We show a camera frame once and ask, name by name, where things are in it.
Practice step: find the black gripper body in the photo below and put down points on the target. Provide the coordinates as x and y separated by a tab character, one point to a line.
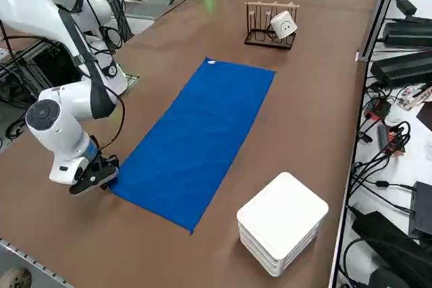
101	166

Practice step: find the blue microfibre towel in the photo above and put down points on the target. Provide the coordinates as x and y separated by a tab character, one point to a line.
195	139

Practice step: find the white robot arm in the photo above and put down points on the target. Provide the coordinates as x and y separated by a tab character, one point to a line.
20	8

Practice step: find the round grey metal wheel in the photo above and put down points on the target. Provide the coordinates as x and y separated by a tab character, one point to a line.
17	278

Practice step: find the white square tray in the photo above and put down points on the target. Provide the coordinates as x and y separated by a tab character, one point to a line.
283	210
260	257
260	250

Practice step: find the white smiley face cup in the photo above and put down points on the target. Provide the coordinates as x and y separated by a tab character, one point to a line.
285	25

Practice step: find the black adapter with orange plugs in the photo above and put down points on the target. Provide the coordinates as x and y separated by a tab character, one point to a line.
384	138

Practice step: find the red and black device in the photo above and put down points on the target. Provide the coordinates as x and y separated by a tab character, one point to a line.
378	107

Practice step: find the large black power adapter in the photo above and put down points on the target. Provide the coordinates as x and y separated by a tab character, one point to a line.
388	244

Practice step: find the long black power brick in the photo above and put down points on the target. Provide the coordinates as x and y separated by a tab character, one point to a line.
401	68
408	35

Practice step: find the flat black box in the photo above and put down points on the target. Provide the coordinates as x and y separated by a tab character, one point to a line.
422	210

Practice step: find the colourful printed circuit board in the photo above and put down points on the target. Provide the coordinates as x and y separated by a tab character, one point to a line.
413	94

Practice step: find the small black power adapter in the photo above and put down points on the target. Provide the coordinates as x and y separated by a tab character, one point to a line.
406	6

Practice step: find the perforated aluminium rail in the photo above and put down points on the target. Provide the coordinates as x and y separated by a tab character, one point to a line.
33	262

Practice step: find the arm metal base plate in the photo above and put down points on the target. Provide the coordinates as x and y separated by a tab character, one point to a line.
132	80

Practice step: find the silver aluminium frame post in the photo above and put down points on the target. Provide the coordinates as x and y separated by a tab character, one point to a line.
378	15

